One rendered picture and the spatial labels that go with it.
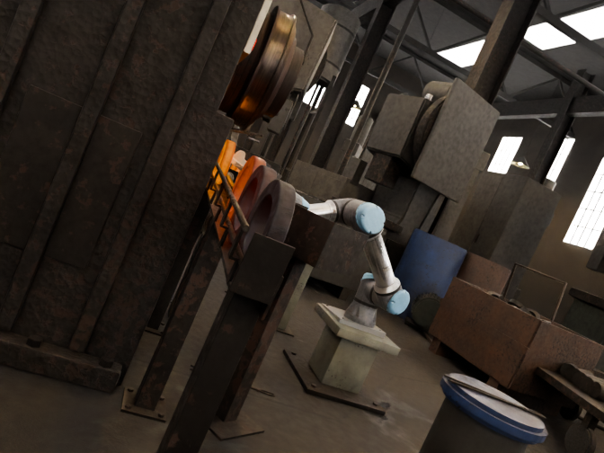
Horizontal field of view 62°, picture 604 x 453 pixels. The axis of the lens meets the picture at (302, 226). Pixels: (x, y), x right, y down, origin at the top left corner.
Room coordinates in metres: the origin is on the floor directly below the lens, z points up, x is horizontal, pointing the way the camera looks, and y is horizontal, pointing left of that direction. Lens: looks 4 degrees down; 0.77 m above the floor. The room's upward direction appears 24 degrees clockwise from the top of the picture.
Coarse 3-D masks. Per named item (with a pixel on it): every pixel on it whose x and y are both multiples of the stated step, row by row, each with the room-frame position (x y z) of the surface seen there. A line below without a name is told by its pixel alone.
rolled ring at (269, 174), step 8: (256, 168) 1.13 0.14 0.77; (264, 168) 1.06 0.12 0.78; (256, 176) 1.09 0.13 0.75; (264, 176) 1.04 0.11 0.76; (272, 176) 1.05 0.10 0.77; (248, 184) 1.14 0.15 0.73; (256, 184) 1.13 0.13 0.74; (264, 184) 1.03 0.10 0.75; (248, 192) 1.15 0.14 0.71; (256, 192) 1.03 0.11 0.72; (240, 200) 1.15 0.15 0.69; (248, 200) 1.16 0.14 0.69; (256, 200) 1.01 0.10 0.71; (240, 208) 1.15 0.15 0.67; (248, 208) 1.16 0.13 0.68; (232, 216) 1.17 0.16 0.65; (248, 216) 1.01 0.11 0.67; (232, 224) 1.13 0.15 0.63; (240, 240) 1.04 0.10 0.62
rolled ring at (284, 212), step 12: (276, 180) 0.92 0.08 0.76; (264, 192) 0.96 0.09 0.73; (276, 192) 0.88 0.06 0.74; (288, 192) 0.87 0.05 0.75; (264, 204) 0.96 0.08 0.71; (276, 204) 0.85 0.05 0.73; (288, 204) 0.86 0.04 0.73; (252, 216) 0.98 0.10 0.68; (264, 216) 0.98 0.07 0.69; (276, 216) 0.84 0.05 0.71; (288, 216) 0.85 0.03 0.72; (252, 228) 0.98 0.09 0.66; (264, 228) 0.86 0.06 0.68; (276, 228) 0.83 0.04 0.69; (288, 228) 0.84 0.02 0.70
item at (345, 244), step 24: (312, 216) 1.44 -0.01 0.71; (288, 240) 1.47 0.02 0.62; (312, 240) 1.42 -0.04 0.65; (336, 240) 1.43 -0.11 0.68; (360, 240) 1.53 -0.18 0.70; (288, 264) 1.54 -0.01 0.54; (312, 264) 1.40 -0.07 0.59; (336, 264) 1.47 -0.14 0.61; (288, 288) 1.54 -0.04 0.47; (264, 336) 1.54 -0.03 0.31; (240, 360) 1.55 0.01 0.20; (240, 384) 1.53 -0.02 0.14; (240, 408) 1.57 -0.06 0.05; (216, 432) 1.45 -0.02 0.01; (240, 432) 1.51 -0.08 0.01
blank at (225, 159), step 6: (228, 144) 1.72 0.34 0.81; (234, 144) 1.74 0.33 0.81; (222, 150) 1.77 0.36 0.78; (228, 150) 1.71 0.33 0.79; (234, 150) 1.72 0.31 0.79; (222, 156) 1.71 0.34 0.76; (228, 156) 1.70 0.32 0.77; (222, 162) 1.69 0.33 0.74; (228, 162) 1.70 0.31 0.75; (216, 168) 1.78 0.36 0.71; (222, 168) 1.70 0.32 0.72; (228, 168) 1.70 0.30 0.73; (216, 180) 1.73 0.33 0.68
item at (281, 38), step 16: (288, 16) 1.85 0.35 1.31; (288, 32) 1.79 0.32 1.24; (272, 48) 1.74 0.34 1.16; (288, 48) 1.75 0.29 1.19; (272, 64) 1.75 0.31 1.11; (256, 80) 1.75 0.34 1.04; (272, 80) 1.75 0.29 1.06; (256, 96) 1.78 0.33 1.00; (240, 112) 1.83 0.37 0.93; (256, 112) 1.81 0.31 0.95; (240, 128) 2.00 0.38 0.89
